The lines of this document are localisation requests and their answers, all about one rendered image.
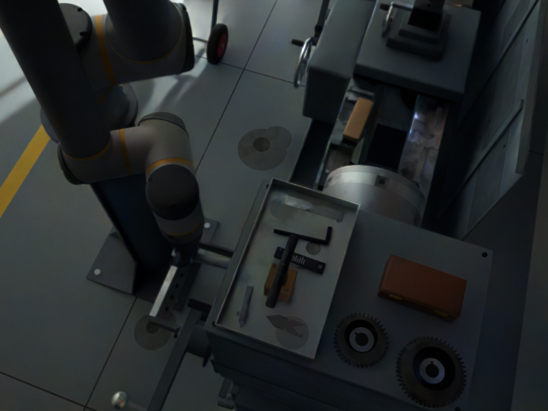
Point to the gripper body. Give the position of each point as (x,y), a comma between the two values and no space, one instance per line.
(188,252)

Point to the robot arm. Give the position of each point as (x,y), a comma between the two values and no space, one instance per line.
(85,100)

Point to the silver perforated station strip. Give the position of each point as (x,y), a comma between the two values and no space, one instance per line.
(169,291)

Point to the small dark pin lever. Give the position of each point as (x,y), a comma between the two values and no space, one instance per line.
(165,328)

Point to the black chuck key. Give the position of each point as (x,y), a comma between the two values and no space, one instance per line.
(279,276)

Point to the dark long lever bar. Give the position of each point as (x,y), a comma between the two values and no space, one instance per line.
(180,353)

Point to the lever with silver ball knob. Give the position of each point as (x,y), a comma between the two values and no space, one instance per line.
(121,399)

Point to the small dark change gear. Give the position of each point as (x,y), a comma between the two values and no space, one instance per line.
(344,340)

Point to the silver lathe chuck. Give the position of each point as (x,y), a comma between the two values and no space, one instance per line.
(368,194)

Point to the dark grey lathe body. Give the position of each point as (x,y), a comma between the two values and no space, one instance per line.
(385,348)

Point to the large dark change gear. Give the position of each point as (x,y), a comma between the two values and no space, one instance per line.
(406,372)

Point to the grey metal tray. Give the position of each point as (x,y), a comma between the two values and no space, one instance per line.
(239,297)

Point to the grey pointed tool bit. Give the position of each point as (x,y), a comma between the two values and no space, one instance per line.
(246,304)

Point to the orange wooden block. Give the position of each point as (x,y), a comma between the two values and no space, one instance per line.
(289,291)

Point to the dark grey diamond-shaped insert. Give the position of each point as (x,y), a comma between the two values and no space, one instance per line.
(282,322)

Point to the black gauge with white marks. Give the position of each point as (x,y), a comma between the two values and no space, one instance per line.
(310,263)

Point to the hand truck with red wheel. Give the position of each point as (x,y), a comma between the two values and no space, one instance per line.
(218,42)

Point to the orange oblong block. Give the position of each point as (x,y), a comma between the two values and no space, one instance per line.
(358,119)

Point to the silver carriage handwheel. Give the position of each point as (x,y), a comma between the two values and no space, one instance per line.
(305,64)

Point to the orange-brown flat case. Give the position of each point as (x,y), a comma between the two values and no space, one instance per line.
(421,289)

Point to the grey cabinet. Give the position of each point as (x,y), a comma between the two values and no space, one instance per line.
(505,100)

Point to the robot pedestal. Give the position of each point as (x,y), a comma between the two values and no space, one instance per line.
(122,229)

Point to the black tool post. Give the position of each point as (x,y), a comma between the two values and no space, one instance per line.
(428,2)

